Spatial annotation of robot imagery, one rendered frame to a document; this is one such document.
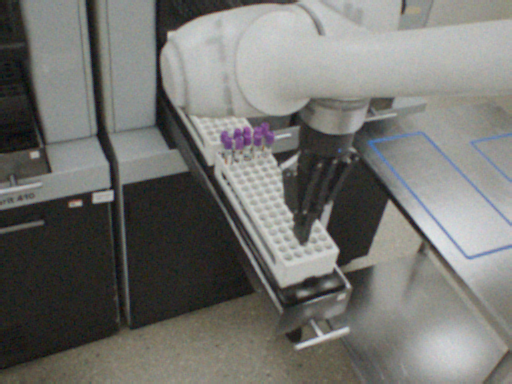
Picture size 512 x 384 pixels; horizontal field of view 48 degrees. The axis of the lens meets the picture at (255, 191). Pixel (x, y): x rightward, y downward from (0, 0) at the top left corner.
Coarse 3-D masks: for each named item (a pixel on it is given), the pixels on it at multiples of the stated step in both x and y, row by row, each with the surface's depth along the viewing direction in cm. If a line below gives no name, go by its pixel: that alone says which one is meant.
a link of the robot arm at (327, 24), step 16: (304, 0) 64; (320, 0) 64; (336, 0) 62; (352, 0) 61; (368, 0) 61; (384, 0) 61; (400, 0) 63; (320, 16) 62; (336, 16) 62; (352, 16) 62; (368, 16) 62; (384, 16) 62; (320, 32) 61; (336, 32) 62; (352, 32) 62; (368, 32) 63; (384, 32) 63
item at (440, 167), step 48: (384, 144) 123; (432, 144) 125; (480, 144) 127; (384, 192) 114; (432, 192) 113; (480, 192) 114; (432, 240) 103; (480, 240) 104; (384, 288) 163; (432, 288) 165; (480, 288) 96; (288, 336) 179; (384, 336) 151; (432, 336) 153; (480, 336) 155
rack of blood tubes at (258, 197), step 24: (216, 168) 108; (240, 168) 106; (264, 168) 106; (240, 192) 100; (264, 192) 101; (240, 216) 102; (264, 216) 97; (288, 216) 97; (264, 240) 100; (288, 240) 94; (312, 240) 95; (288, 264) 89; (312, 264) 91
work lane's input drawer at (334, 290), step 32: (160, 96) 129; (192, 160) 115; (224, 192) 106; (224, 224) 105; (256, 256) 97; (256, 288) 97; (288, 288) 92; (320, 288) 92; (352, 288) 94; (288, 320) 92
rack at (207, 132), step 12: (192, 120) 115; (204, 120) 114; (216, 120) 114; (228, 120) 115; (240, 120) 116; (192, 132) 117; (204, 132) 111; (216, 132) 113; (252, 132) 113; (204, 144) 111; (216, 144) 109
